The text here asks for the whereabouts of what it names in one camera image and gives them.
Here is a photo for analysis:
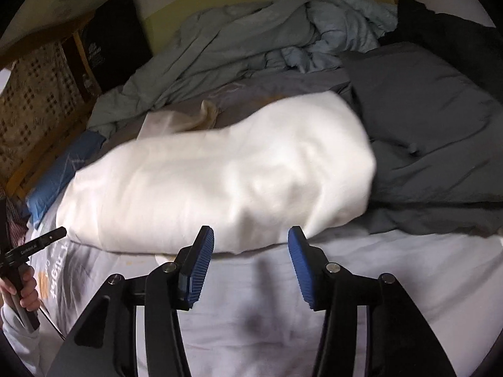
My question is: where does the white zip hoodie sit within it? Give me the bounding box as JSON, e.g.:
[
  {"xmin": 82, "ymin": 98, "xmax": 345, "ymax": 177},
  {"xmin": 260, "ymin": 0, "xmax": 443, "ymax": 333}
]
[{"xmin": 57, "ymin": 90, "xmax": 379, "ymax": 262}]

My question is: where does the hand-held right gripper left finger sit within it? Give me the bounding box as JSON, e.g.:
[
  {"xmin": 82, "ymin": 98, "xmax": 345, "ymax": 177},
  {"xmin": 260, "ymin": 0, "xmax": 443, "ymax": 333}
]
[{"xmin": 47, "ymin": 226, "xmax": 215, "ymax": 377}]

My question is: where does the blue pillow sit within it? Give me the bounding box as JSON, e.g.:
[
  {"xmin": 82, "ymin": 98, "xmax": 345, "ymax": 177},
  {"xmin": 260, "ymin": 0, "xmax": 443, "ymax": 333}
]
[{"xmin": 25, "ymin": 129, "xmax": 108, "ymax": 228}]

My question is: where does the grey printed bed sheet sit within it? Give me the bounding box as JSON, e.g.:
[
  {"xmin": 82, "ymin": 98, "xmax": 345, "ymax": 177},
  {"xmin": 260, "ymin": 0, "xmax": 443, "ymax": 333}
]
[{"xmin": 24, "ymin": 74, "xmax": 503, "ymax": 377}]

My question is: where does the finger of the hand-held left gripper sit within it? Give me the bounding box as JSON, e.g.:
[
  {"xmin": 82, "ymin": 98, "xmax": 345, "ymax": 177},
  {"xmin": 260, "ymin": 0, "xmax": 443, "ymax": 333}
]
[{"xmin": 33, "ymin": 227, "xmax": 67, "ymax": 250}]

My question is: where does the dark grey jacket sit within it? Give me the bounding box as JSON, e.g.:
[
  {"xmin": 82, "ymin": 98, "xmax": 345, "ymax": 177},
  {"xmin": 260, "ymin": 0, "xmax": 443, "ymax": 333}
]
[{"xmin": 334, "ymin": 41, "xmax": 503, "ymax": 240}]

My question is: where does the teal duvet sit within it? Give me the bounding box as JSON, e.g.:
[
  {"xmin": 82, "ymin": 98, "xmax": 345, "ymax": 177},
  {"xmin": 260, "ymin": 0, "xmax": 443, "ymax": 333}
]
[{"xmin": 86, "ymin": 0, "xmax": 399, "ymax": 136}]

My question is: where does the rattan wooden headboard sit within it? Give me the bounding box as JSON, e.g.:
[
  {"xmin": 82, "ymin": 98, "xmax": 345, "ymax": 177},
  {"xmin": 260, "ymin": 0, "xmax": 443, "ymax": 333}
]
[{"xmin": 0, "ymin": 41, "xmax": 89, "ymax": 177}]

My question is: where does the black hanging garment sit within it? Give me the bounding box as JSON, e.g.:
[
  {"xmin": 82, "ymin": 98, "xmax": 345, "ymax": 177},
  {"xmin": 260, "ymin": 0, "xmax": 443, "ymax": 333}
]
[{"xmin": 80, "ymin": 0, "xmax": 154, "ymax": 93}]

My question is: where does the person's left forearm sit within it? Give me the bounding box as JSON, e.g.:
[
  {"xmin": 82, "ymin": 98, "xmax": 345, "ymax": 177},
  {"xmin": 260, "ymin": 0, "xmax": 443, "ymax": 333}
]
[{"xmin": 0, "ymin": 304, "xmax": 59, "ymax": 377}]

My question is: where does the person's left hand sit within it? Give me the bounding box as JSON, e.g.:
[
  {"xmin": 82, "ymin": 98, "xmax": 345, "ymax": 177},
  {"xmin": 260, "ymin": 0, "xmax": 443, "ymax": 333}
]
[{"xmin": 0, "ymin": 263, "xmax": 41, "ymax": 313}]

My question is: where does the red checked cloth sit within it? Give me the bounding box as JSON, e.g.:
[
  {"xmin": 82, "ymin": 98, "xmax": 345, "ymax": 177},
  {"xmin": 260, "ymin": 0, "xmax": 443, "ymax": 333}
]
[{"xmin": 0, "ymin": 188, "xmax": 32, "ymax": 244}]

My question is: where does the black cable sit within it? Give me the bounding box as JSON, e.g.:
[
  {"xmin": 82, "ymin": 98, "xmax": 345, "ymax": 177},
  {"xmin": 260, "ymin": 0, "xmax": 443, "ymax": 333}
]
[{"xmin": 37, "ymin": 308, "xmax": 67, "ymax": 340}]

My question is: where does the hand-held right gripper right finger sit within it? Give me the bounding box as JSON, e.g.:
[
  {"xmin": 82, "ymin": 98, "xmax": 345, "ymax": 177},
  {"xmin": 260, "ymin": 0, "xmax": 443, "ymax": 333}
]
[{"xmin": 288, "ymin": 227, "xmax": 458, "ymax": 377}]

